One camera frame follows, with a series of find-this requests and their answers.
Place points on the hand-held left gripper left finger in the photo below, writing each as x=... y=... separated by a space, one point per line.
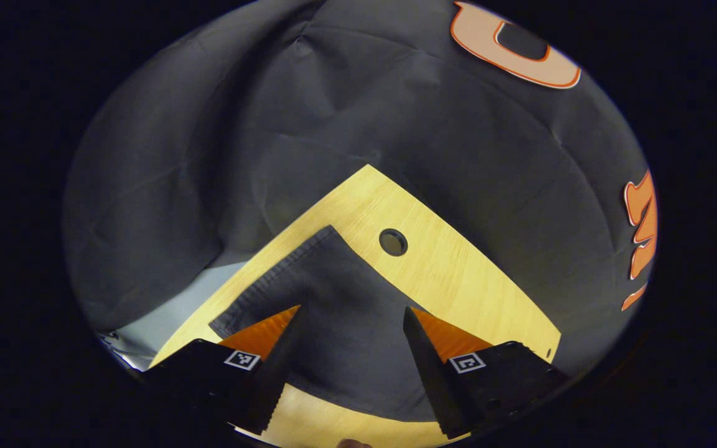
x=277 y=373

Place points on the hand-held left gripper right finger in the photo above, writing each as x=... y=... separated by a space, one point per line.
x=430 y=367

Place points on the dark grey jeans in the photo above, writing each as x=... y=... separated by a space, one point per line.
x=346 y=311

